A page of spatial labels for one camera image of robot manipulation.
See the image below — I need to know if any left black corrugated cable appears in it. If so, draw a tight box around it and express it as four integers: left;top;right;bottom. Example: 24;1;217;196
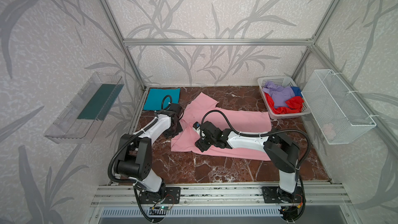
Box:
107;94;174;223

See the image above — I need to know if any black corrugated cable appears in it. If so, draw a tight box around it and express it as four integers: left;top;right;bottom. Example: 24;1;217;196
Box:
200;109;312;222
107;94;174;223

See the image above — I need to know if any blue t-shirt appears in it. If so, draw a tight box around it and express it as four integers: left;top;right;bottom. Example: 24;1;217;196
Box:
291;87;303;97

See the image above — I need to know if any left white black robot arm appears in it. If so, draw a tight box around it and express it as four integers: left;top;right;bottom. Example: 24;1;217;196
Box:
107;103;182;195

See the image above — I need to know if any white wire mesh basket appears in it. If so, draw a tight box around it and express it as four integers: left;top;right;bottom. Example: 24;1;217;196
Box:
302;69;377;145

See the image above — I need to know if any pink object in wire basket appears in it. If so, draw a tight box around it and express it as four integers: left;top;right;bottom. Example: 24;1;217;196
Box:
321;123;336;141

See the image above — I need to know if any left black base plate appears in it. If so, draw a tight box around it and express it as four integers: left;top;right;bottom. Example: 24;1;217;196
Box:
138;186;181;204

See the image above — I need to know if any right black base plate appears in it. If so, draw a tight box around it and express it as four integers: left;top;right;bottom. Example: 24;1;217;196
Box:
261;186;304;205

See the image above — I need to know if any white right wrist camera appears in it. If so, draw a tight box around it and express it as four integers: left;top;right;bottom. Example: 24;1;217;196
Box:
193;122;201;131

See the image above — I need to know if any red t-shirt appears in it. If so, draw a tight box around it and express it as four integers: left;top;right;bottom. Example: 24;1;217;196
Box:
264;93;304;115

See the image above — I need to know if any right black corrugated cable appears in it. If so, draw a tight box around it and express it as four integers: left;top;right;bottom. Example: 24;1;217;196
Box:
200;109;312;222

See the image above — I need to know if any folded teal t-shirt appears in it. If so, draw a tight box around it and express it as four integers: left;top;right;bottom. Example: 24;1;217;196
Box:
143;88;180;111

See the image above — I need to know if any green mat in shelf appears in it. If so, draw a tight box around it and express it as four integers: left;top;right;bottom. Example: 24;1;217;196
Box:
77;84;124;121

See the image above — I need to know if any green circuit board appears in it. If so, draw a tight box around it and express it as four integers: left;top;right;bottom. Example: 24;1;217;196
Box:
151;205;173;215

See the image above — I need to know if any aluminium frame profile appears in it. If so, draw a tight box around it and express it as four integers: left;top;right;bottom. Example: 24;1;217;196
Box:
86;0;398;153

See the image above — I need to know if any clear plastic wall shelf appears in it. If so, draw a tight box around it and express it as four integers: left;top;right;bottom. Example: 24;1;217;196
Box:
44;72;124;144

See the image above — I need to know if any pink t-shirt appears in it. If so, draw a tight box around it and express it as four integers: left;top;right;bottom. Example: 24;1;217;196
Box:
171;93;272;161

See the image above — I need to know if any purple t-shirt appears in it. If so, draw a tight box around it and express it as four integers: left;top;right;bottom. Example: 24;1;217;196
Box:
262;81;295;108

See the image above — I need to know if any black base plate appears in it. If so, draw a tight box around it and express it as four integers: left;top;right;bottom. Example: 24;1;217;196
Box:
138;186;181;204
261;186;304;205

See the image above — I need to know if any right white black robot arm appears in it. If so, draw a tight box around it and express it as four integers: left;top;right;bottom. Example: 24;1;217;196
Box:
193;121;300;203

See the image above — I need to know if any aluminium mounting rail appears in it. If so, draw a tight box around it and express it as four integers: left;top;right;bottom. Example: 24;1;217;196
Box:
90;181;352;207

